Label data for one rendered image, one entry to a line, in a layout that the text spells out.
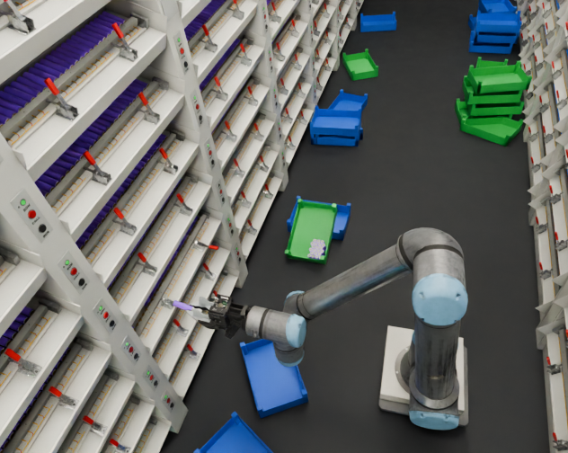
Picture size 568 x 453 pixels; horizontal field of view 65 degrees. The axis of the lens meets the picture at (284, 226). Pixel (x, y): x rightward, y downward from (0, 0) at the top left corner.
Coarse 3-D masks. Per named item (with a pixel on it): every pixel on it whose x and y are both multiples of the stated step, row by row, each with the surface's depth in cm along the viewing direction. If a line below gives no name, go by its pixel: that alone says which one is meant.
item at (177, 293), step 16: (208, 208) 180; (208, 240) 176; (176, 256) 169; (192, 256) 170; (192, 272) 166; (160, 288) 160; (176, 288) 161; (160, 320) 153; (144, 336) 148; (160, 336) 151
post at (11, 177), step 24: (0, 144) 83; (0, 168) 84; (24, 168) 89; (0, 192) 84; (0, 216) 86; (48, 216) 96; (24, 240) 91; (48, 240) 97; (72, 240) 104; (48, 264) 98; (48, 288) 106; (72, 288) 107; (96, 288) 115; (120, 312) 127; (96, 336) 120; (120, 336) 128; (120, 360) 130; (144, 360) 143; (144, 384) 145; (168, 384) 161
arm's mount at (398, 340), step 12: (396, 336) 182; (408, 336) 182; (396, 348) 179; (408, 348) 178; (384, 360) 179; (396, 360) 175; (456, 360) 173; (384, 372) 173; (396, 372) 172; (384, 384) 170; (396, 384) 169; (384, 396) 168; (396, 396) 166; (408, 396) 166
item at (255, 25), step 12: (264, 0) 191; (252, 24) 193; (264, 36) 197; (264, 48) 200; (264, 60) 204; (264, 72) 208; (276, 84) 222; (264, 108) 223; (276, 120) 230; (276, 132) 233; (276, 168) 251
